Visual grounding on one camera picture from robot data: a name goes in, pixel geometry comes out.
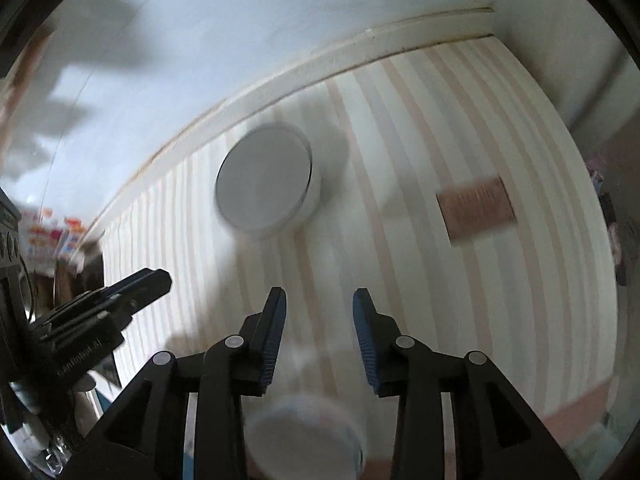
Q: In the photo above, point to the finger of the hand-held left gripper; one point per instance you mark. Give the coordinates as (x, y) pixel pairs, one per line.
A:
(142, 287)

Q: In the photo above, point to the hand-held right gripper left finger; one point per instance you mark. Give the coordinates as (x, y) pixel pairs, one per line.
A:
(272, 340)

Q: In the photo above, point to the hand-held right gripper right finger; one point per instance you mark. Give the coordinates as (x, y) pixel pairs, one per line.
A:
(370, 345)

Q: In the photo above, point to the white bowl with blue print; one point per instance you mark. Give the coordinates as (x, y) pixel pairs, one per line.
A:
(300, 440)

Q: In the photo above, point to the white bowl with dark rim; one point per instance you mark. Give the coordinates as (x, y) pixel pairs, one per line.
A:
(262, 185)

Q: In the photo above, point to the small brown square pad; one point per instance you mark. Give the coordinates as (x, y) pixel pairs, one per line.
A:
(477, 210)

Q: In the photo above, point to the colourful wall sticker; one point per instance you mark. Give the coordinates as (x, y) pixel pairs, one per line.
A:
(55, 232)

